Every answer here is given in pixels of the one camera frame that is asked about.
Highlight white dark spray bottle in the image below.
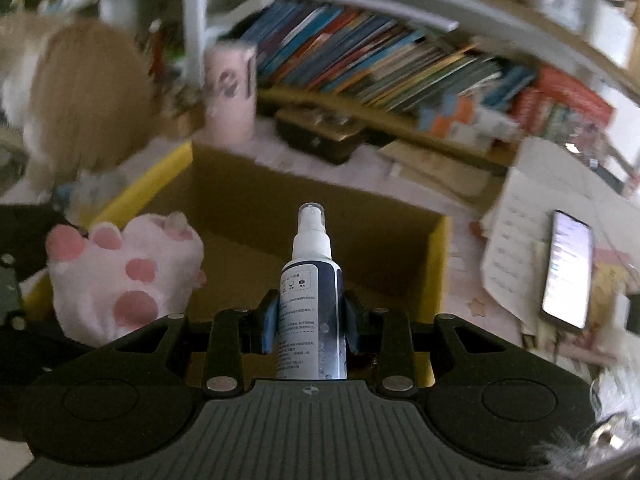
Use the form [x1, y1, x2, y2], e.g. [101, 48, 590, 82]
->
[276, 202, 348, 381]

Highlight orange white carton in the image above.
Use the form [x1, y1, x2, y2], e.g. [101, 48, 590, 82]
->
[450, 110, 521, 146]
[420, 97, 476, 138]

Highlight white bookshelf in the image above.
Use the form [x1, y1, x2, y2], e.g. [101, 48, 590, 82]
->
[180, 0, 640, 91]

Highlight pink printed cup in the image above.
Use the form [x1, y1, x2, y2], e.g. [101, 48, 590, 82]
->
[202, 42, 258, 148]

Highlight pile of white papers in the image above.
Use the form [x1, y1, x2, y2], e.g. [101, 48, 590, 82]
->
[480, 137, 640, 361]

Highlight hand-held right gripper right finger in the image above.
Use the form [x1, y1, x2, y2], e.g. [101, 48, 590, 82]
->
[342, 290, 546, 395]

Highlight yellow cardboard box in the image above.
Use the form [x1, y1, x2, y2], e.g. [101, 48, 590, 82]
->
[22, 141, 453, 391]

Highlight black smartphone lit screen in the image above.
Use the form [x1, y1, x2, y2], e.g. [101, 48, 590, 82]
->
[540, 210, 596, 333]

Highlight fluffy orange white cat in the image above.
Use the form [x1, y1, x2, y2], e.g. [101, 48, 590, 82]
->
[0, 10, 156, 196]

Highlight brown cardboard sheets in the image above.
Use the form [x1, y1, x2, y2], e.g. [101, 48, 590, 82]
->
[380, 139, 496, 201]

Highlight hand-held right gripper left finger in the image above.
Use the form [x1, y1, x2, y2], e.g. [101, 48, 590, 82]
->
[102, 290, 281, 395]

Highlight black case with latch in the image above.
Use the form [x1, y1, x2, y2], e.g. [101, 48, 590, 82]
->
[275, 105, 371, 166]

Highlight row of books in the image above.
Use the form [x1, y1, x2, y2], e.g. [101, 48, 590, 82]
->
[235, 0, 616, 146]

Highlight pink plush paw toy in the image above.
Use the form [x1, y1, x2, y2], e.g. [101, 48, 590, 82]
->
[45, 212, 207, 348]

